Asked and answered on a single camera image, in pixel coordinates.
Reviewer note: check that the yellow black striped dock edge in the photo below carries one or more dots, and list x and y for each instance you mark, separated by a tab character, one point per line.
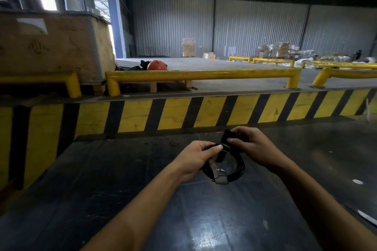
173	114

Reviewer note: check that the person's right thumb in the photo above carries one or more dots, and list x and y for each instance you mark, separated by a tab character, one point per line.
235	141

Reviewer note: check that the blue steel column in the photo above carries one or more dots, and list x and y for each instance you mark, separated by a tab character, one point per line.
115	15

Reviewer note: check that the person's left forearm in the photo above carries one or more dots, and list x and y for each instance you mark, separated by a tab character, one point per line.
138	215

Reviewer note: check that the cardboard box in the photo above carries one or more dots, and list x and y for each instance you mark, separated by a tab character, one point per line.
209	55

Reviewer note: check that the long yellow guard rail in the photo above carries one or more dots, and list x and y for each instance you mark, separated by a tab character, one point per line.
200	75

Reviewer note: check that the orange hard hat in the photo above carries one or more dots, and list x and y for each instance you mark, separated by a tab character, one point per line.
157	65

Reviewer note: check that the pile of plastic bags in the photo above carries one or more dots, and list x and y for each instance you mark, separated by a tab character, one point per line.
338	58

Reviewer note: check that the white plastic strip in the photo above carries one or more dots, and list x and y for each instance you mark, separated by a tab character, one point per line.
367	217

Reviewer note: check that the white paper scrap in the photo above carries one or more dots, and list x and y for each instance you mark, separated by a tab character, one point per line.
358	182

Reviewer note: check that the person's left thumb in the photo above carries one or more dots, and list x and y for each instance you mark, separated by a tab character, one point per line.
214	149

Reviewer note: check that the black cloth bundle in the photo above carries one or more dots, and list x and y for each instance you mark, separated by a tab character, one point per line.
134	67

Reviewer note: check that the person's right hand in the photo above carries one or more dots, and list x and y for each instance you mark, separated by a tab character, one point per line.
259	149

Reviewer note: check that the person's left hand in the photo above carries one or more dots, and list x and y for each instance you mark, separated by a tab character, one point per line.
188	159

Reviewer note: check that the wrapped pallet of goods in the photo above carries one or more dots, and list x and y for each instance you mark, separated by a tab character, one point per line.
188	47

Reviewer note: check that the short yellow guard rail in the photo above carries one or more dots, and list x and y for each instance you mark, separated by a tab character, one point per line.
72	83

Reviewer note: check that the wooden pallet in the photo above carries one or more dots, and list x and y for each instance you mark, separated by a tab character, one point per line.
153	85

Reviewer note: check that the white papers on wall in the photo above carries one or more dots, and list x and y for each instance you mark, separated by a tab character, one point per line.
229	51

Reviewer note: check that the pile of wrapped goods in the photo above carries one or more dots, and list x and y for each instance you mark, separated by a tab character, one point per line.
279	49

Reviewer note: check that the person's right forearm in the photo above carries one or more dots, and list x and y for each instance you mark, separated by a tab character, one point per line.
321	209

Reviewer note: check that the large plywood crate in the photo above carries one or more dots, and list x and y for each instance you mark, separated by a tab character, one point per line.
56	47

